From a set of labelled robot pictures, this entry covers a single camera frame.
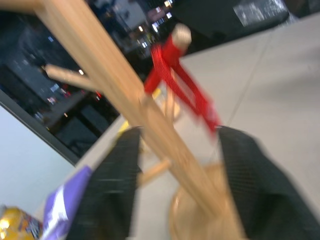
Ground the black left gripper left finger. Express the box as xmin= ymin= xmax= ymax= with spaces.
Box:
xmin=65 ymin=126 xmax=143 ymax=240

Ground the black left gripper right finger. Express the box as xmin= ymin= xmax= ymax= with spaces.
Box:
xmin=217 ymin=125 xmax=320 ymax=240

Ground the red keychain strap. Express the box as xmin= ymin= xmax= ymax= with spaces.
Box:
xmin=143 ymin=34 xmax=221 ymax=136

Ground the wooden tree stand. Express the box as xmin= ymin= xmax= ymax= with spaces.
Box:
xmin=0 ymin=0 xmax=247 ymax=240

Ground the purple and white box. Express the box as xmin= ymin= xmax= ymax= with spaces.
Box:
xmin=41 ymin=164 xmax=94 ymax=240

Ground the yellow snack package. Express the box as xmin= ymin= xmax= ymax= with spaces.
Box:
xmin=0 ymin=205 xmax=44 ymax=240

